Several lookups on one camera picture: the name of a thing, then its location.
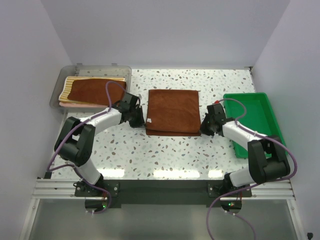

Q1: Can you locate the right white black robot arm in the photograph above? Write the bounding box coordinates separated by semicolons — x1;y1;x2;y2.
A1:
200;103;291;197

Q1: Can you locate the green plastic tray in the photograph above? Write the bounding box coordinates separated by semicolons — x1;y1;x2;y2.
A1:
223;92;285;144

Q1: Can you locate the aluminium rail frame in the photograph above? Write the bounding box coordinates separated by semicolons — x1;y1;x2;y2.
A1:
30;159;301;240

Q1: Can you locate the clear grey plastic bin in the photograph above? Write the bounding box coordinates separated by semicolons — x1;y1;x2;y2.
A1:
49;63;132;113

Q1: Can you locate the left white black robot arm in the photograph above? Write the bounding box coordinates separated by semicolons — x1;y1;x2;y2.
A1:
53;92;145;197

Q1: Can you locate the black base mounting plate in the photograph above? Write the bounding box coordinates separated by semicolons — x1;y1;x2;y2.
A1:
74;179;253;209

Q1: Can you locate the brown microfibre towel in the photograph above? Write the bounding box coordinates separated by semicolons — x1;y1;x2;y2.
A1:
67;78;127;106

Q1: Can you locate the yellow white striped towel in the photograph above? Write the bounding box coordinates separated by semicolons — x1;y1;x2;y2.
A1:
58;76;125;104

